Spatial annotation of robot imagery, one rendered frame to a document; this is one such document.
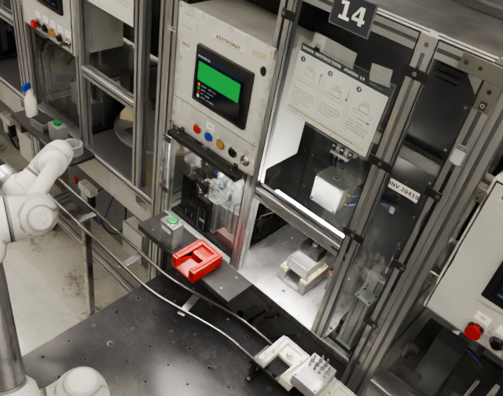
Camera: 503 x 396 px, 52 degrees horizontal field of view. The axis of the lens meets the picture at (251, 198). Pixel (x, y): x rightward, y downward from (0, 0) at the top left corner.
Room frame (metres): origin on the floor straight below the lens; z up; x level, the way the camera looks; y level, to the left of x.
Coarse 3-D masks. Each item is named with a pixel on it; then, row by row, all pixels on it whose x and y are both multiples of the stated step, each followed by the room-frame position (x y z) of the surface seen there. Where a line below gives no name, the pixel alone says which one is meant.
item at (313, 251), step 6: (306, 240) 1.50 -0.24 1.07; (312, 240) 1.51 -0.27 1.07; (306, 246) 1.47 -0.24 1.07; (312, 246) 1.48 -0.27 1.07; (318, 246) 1.48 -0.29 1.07; (306, 252) 1.47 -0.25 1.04; (312, 252) 1.45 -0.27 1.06; (318, 252) 1.45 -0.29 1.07; (324, 252) 1.47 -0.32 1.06; (312, 258) 1.45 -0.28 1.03; (318, 258) 1.44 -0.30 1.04
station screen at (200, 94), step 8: (200, 56) 1.57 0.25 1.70; (208, 64) 1.55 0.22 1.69; (216, 64) 1.53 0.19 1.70; (224, 72) 1.50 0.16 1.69; (232, 72) 1.48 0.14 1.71; (240, 80) 1.46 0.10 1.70; (200, 88) 1.56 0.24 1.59; (208, 88) 1.54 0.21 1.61; (240, 88) 1.46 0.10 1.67; (200, 96) 1.56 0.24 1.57; (208, 96) 1.54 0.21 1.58; (216, 96) 1.52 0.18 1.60; (224, 96) 1.50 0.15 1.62; (240, 96) 1.46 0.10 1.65; (208, 104) 1.53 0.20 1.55; (216, 104) 1.51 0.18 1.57; (224, 104) 1.49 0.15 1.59; (232, 104) 1.47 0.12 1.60; (224, 112) 1.49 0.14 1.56; (232, 112) 1.47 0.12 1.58; (232, 120) 1.47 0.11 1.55
